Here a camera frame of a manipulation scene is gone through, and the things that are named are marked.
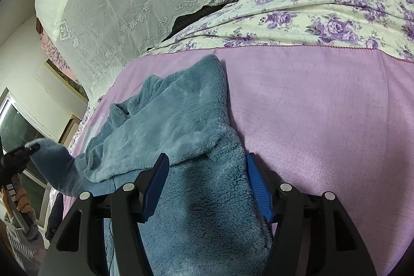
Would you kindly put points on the person's left hand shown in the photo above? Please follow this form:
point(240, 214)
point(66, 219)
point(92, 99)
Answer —
point(23, 200)

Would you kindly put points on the navy clothing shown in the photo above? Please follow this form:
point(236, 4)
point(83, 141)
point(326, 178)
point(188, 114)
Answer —
point(55, 217)

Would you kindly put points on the window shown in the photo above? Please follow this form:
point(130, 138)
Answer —
point(16, 124)

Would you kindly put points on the wooden picture frame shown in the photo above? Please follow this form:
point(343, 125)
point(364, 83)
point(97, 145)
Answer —
point(69, 130)

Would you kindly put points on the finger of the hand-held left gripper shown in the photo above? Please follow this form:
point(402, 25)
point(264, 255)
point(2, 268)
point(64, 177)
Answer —
point(32, 147)

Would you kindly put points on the person's left forearm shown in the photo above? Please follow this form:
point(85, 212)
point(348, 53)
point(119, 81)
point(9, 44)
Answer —
point(22, 240)

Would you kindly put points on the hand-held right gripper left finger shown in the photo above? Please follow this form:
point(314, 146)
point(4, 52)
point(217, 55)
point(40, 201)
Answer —
point(154, 190)

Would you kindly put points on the purple floral bed sheet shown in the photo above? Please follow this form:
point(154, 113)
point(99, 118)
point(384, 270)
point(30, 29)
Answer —
point(291, 23)

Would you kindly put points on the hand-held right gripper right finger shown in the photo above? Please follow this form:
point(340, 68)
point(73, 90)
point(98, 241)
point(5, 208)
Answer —
point(258, 193)

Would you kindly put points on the blue fleece garment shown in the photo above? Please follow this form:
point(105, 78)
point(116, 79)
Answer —
point(194, 120)

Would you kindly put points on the pink floral cloth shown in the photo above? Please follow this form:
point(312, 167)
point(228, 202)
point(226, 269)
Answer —
point(53, 49)

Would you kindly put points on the green picture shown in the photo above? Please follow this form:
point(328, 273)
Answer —
point(64, 78)

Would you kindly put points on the white lace cloth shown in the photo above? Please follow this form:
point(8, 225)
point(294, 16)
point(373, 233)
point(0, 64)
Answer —
point(129, 4)

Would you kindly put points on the purple blanket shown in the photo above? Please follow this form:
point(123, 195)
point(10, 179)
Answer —
point(307, 117)

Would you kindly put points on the dark cloth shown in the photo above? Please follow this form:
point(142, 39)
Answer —
point(190, 20)

